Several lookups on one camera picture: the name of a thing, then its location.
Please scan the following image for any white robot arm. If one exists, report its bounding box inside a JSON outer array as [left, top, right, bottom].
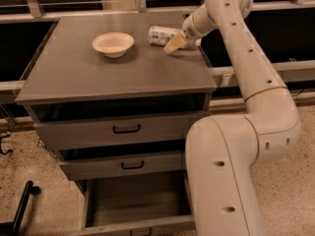
[[164, 0, 301, 236]]

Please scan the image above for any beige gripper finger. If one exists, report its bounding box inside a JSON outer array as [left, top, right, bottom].
[[163, 32, 187, 54]]

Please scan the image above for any white paper bowl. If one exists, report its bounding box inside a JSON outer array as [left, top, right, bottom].
[[93, 32, 134, 58]]

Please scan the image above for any grey drawer cabinet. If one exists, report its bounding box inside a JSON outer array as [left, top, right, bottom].
[[15, 11, 218, 182]]

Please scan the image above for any grey bottom drawer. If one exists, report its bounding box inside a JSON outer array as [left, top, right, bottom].
[[73, 170, 195, 236]]

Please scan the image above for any labelled plastic bottle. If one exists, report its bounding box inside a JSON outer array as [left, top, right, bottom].
[[149, 26, 184, 46]]

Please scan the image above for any metal railing frame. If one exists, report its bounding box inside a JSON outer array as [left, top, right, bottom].
[[0, 0, 315, 132]]

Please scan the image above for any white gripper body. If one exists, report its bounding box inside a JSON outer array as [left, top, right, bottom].
[[182, 10, 209, 40]]

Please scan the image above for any grey middle drawer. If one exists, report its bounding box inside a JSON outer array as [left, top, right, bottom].
[[60, 150, 186, 181]]

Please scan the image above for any grey drawer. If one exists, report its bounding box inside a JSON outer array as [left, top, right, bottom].
[[60, 150, 186, 181], [73, 170, 195, 236], [34, 111, 210, 150]]

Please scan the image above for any grey top drawer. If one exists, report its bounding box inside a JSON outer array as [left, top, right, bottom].
[[34, 111, 210, 150]]

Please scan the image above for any black metal stand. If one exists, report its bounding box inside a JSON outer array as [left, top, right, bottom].
[[0, 181, 40, 236]]

